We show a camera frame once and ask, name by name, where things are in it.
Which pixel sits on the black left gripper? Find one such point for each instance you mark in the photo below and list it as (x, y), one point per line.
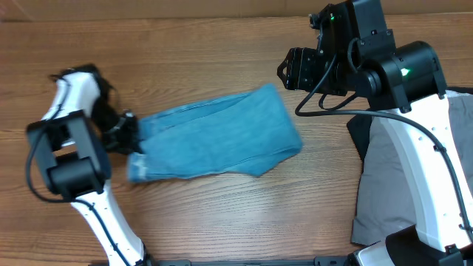
(131, 137)

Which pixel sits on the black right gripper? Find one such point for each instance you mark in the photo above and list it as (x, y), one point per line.
(301, 65)

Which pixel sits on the light blue denim jeans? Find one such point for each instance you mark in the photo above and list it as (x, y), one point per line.
(248, 133)

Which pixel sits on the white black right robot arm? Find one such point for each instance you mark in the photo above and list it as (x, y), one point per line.
(407, 93)

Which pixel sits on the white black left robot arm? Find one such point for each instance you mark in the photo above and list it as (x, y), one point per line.
(70, 146)

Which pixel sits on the black garment under grey trousers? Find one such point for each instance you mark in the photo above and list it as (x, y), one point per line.
(372, 141)

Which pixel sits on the grey trousers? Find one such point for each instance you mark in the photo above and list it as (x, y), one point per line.
(384, 203)

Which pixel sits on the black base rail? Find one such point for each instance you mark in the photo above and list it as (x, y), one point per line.
(317, 261)

